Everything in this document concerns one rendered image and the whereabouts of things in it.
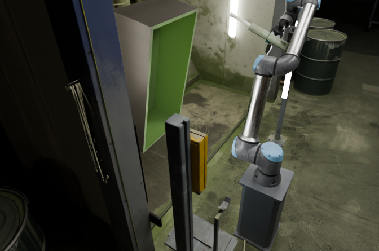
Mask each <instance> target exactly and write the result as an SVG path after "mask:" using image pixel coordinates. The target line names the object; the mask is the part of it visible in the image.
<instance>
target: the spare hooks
mask: <svg viewBox="0 0 379 251"><path fill-rule="evenodd" d="M80 80H81V78H79V79H76V80H74V81H72V82H70V83H68V84H66V85H65V89H66V91H68V89H69V90H70V89H71V91H72V94H73V97H74V100H75V103H76V106H77V110H78V113H79V116H80V120H81V124H82V127H83V131H84V133H85V137H86V140H87V144H88V147H89V150H90V154H91V157H92V161H93V163H94V168H95V170H96V172H98V170H97V169H96V168H99V170H100V173H101V177H102V180H103V182H104V183H105V184H106V183H107V181H104V179H105V180H106V179H108V175H107V177H106V178H104V177H103V175H102V171H101V169H100V166H99V162H98V161H102V158H101V160H98V159H97V156H96V154H97V150H95V148H94V144H93V142H95V139H94V140H92V137H91V133H90V129H89V125H88V122H87V117H86V112H85V107H84V103H83V98H82V92H83V89H82V87H81V84H80V82H79V81H80ZM67 87H68V89H67ZM74 87H76V89H77V93H78V97H79V100H80V103H81V106H80V103H79V101H78V97H77V94H76V91H75V89H74ZM83 95H84V97H85V99H86V101H87V103H88V105H89V107H90V109H91V111H92V113H93V110H92V108H91V105H90V104H89V102H88V99H87V97H86V95H85V94H84V92H83ZM75 96H76V97H75ZM76 99H77V100H76ZM77 102H78V105H77ZM78 106H79V108H80V110H79V108H78ZM81 108H82V109H81ZM80 111H81V113H80ZM81 115H82V117H81ZM93 115H94V113H93ZM82 118H83V119H82ZM83 121H84V123H85V126H86V128H85V126H84V123H83ZM86 131H87V132H86ZM88 141H89V142H88ZM91 146H92V147H91ZM93 153H94V155H95V159H96V161H97V165H96V163H95V160H94V155H93Z"/></svg>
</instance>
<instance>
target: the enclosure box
mask: <svg viewBox="0 0 379 251"><path fill-rule="evenodd" d="M198 10H199V8H197V7H195V6H191V5H189V4H186V3H183V2H181V1H177V0H145V1H141V2H138V3H134V4H131V5H127V6H123V7H120V8H116V9H114V14H115V18H116V24H117V31H118V37H119V42H120V48H121V54H122V61H123V65H124V71H125V77H126V84H127V90H128V94H129V101H130V107H131V114H132V117H133V124H134V125H135V126H136V132H137V136H138V143H139V149H140V151H141V152H142V153H144V152H145V151H146V150H147V149H148V148H149V147H150V146H151V145H153V144H154V143H155V142H156V141H157V140H158V139H160V138H161V137H162V136H163V135H164V134H165V133H166V132H165V121H166V120H167V119H168V118H170V117H171V116H172V115H173V114H175V113H177V114H179V115H180V113H181V110H182V103H183V97H184V90H185V86H186V80H187V73H188V67H189V63H190V57H191V50H192V44H193V38H194V33H195V27H196V20H197V14H198Z"/></svg>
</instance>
